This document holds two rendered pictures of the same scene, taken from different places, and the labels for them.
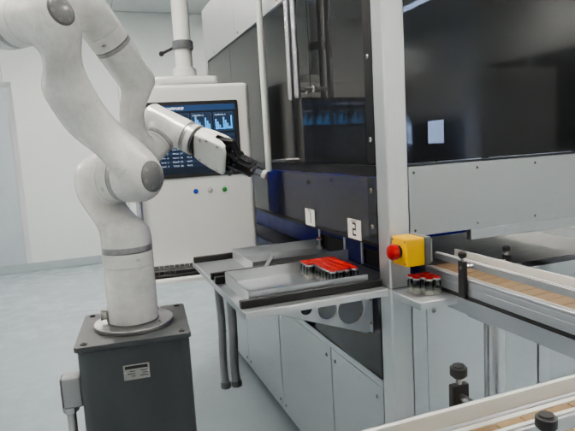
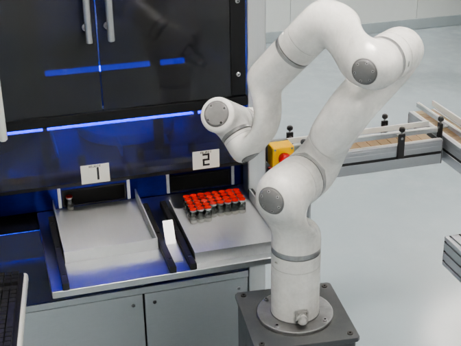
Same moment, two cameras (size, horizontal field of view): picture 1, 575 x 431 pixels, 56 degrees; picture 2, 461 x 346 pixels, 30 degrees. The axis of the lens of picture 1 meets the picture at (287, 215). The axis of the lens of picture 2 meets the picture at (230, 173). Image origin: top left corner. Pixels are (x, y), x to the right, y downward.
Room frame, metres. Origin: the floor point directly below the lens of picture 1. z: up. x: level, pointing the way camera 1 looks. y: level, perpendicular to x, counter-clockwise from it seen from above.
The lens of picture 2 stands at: (1.31, 2.22, 2.07)
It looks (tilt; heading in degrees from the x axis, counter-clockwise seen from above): 24 degrees down; 274
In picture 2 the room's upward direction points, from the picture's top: 1 degrees counter-clockwise
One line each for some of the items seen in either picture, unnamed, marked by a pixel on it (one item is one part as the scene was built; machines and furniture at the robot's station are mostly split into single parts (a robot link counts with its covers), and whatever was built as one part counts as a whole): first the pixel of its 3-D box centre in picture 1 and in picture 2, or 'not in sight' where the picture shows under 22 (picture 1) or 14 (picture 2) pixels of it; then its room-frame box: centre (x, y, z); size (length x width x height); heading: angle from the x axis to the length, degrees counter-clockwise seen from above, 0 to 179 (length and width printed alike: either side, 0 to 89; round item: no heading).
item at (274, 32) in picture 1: (286, 85); (7, 16); (2.07, -0.03, 1.51); 0.47 x 0.01 x 0.59; 20
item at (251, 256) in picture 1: (288, 254); (103, 223); (1.86, 0.00, 0.90); 0.34 x 0.26 x 0.04; 110
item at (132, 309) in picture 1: (131, 286); (295, 282); (1.29, 0.40, 0.95); 0.19 x 0.19 x 0.18
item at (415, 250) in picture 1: (410, 250); (280, 153); (1.34, -0.31, 1.00); 0.08 x 0.07 x 0.07; 110
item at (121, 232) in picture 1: (113, 202); (289, 209); (1.31, 0.42, 1.16); 0.19 x 0.12 x 0.24; 60
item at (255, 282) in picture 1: (293, 279); (224, 224); (1.50, -0.01, 0.90); 0.34 x 0.26 x 0.04; 110
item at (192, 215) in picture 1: (192, 170); not in sight; (2.32, 0.40, 1.19); 0.50 x 0.19 x 0.78; 103
